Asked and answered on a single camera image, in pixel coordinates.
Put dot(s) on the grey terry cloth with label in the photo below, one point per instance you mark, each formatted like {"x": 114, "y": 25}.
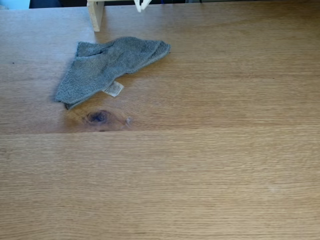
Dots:
{"x": 100, "y": 67}

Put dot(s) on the dark background furniture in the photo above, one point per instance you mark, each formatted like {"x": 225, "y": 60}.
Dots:
{"x": 50, "y": 3}

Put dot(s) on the light wooden stand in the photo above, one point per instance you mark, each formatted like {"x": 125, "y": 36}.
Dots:
{"x": 96, "y": 17}

